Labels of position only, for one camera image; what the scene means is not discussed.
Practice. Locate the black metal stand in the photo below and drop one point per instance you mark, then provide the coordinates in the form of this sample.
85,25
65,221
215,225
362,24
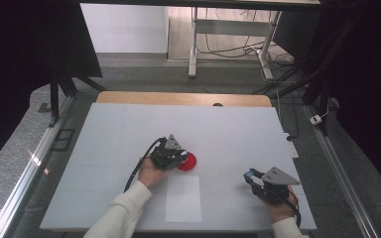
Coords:
55,99
317,82

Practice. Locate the aluminium floor rail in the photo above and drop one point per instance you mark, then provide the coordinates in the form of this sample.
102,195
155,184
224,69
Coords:
340,178
23,178

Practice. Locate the black rectangular floor frame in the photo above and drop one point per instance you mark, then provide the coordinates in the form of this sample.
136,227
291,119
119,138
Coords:
63,140

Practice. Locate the small white wall socket box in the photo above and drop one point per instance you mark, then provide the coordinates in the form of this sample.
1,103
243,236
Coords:
316,119

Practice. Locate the white board table cover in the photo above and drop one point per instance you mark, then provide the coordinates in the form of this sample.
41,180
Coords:
211,132

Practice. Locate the person's left hand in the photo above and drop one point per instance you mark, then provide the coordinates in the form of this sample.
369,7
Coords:
150,175

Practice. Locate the wooden table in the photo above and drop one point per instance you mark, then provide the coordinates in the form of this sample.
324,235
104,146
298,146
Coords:
178,98

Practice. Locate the dark table grommet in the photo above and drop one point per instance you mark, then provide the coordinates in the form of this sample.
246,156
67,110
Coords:
217,104

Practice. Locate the black curtain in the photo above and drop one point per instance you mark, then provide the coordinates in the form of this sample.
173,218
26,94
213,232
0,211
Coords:
20,59
363,82

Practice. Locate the white paper sheet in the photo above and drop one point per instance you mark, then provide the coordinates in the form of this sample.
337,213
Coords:
183,198

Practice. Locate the person's right hand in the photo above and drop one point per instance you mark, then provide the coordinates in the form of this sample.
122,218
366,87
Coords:
282,210

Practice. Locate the round red ink pad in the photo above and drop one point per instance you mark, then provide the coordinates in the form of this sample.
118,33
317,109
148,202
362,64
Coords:
189,162

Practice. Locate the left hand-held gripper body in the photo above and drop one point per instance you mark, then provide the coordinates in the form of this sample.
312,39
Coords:
167,157

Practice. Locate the white metal desk frame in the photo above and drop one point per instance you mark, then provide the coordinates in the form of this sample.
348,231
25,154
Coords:
231,27

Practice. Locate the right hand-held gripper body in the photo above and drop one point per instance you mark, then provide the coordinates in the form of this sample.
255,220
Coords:
273,190

